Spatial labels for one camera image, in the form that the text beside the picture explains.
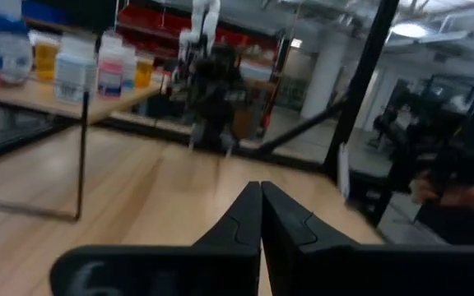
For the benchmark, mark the large white melatonin bottle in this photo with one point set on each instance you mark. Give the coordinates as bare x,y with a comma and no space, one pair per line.
74,74

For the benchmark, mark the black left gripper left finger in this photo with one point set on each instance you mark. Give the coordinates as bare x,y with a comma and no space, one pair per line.
179,271

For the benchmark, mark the person's hand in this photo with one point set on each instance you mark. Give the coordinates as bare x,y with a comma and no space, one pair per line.
430,191

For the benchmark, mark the wooden shelf black metal frame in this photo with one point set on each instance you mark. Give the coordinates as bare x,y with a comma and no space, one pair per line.
35,96

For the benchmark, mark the white round pillar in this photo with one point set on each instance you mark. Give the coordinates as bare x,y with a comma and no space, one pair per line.
323,74

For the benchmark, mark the oval ceiling light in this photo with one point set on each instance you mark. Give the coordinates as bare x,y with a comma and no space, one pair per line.
409,30

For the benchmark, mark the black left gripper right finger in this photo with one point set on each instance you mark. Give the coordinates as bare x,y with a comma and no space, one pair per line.
364,271

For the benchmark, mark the black diagonal frame brace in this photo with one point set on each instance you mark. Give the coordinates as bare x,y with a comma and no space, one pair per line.
303,127

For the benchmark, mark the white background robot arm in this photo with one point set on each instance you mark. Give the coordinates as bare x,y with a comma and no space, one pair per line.
204,20

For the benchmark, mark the silver aluminium bracket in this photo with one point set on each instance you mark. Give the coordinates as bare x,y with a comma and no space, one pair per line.
343,172

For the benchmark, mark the clear bottle blue cap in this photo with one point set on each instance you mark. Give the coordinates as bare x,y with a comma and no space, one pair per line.
8,61

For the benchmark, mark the small white bottle blue label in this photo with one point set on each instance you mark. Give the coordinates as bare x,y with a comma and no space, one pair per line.
129,70

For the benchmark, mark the red storage rack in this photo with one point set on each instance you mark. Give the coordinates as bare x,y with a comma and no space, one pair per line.
146,20

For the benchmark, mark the black frame post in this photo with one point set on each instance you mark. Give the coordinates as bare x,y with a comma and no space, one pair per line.
364,82

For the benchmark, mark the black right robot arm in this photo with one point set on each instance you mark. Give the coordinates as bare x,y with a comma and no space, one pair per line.
218,94

